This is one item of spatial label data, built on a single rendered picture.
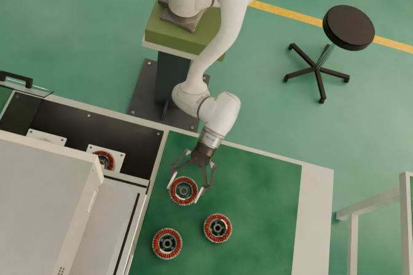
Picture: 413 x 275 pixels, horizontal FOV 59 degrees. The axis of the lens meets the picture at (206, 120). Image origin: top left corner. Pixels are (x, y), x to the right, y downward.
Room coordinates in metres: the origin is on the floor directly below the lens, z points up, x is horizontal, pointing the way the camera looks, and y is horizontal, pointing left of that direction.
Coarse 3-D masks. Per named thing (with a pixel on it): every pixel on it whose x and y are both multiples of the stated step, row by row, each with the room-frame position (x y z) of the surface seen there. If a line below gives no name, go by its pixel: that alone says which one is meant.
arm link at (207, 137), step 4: (204, 128) 0.59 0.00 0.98; (200, 132) 0.59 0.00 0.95; (204, 132) 0.58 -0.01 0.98; (208, 132) 0.58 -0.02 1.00; (212, 132) 0.58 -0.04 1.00; (200, 136) 0.56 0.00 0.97; (204, 136) 0.56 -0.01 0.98; (208, 136) 0.56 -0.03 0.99; (212, 136) 0.57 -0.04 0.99; (216, 136) 0.57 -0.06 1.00; (220, 136) 0.58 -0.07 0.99; (224, 136) 0.60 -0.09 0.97; (200, 140) 0.55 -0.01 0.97; (204, 140) 0.55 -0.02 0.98; (208, 140) 0.55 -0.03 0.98; (212, 140) 0.56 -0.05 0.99; (216, 140) 0.56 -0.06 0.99; (220, 140) 0.57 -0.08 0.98; (208, 144) 0.54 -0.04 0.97; (212, 144) 0.55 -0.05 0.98; (216, 144) 0.55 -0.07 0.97; (212, 148) 0.54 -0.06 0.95; (216, 148) 0.55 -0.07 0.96
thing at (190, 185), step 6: (174, 180) 0.40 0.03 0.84; (180, 180) 0.41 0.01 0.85; (186, 180) 0.42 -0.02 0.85; (192, 180) 0.43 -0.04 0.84; (174, 186) 0.38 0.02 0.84; (192, 186) 0.41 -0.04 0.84; (168, 192) 0.36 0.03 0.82; (174, 192) 0.36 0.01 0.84; (180, 192) 0.37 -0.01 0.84; (186, 192) 0.38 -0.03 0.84; (192, 192) 0.39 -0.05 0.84; (198, 192) 0.40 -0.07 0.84; (174, 198) 0.34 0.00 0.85; (180, 198) 0.35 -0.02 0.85; (186, 198) 0.36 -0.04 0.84; (192, 198) 0.37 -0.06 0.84; (186, 204) 0.34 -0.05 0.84
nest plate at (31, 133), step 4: (28, 132) 0.39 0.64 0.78; (32, 132) 0.39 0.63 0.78; (36, 132) 0.40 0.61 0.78; (40, 132) 0.40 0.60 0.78; (28, 136) 0.37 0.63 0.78; (32, 136) 0.38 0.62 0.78; (36, 136) 0.38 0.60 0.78; (40, 136) 0.39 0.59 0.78; (44, 136) 0.39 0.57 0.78; (48, 136) 0.40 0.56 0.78; (52, 136) 0.41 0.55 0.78; (56, 136) 0.41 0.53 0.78; (44, 140) 0.38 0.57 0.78; (48, 140) 0.39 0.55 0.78; (52, 140) 0.39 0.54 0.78; (56, 140) 0.40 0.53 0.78; (60, 140) 0.40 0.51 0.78; (64, 140) 0.41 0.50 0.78; (60, 144) 0.39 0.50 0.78; (64, 144) 0.39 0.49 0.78
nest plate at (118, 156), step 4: (88, 144) 0.43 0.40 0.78; (88, 148) 0.42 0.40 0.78; (92, 148) 0.42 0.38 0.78; (96, 148) 0.43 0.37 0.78; (100, 148) 0.43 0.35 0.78; (104, 148) 0.44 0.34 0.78; (88, 152) 0.40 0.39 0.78; (112, 152) 0.44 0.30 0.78; (116, 152) 0.44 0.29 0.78; (120, 152) 0.45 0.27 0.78; (116, 156) 0.43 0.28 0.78; (120, 156) 0.43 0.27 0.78; (124, 156) 0.44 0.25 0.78; (116, 160) 0.41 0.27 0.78; (120, 160) 0.42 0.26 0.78; (116, 164) 0.40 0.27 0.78; (120, 164) 0.40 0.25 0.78; (116, 168) 0.38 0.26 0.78
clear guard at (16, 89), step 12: (0, 84) 0.43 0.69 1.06; (12, 84) 0.45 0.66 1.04; (24, 84) 0.48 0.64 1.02; (0, 96) 0.38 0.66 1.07; (12, 96) 0.40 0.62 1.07; (24, 96) 0.42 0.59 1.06; (36, 96) 0.43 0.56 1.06; (0, 108) 0.35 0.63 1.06; (12, 108) 0.36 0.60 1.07; (24, 108) 0.38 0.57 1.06; (36, 108) 0.39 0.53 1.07; (0, 120) 0.31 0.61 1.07; (12, 120) 0.33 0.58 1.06; (24, 120) 0.34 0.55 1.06; (12, 132) 0.29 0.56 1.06; (24, 132) 0.30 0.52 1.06
